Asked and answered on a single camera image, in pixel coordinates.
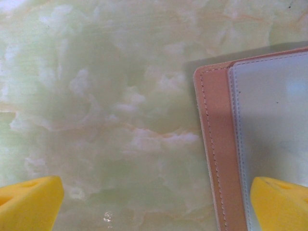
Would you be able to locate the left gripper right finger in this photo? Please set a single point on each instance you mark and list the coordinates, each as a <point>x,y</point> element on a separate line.
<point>281,207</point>

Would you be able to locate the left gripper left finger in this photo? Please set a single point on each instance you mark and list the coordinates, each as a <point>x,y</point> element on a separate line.
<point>29,204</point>

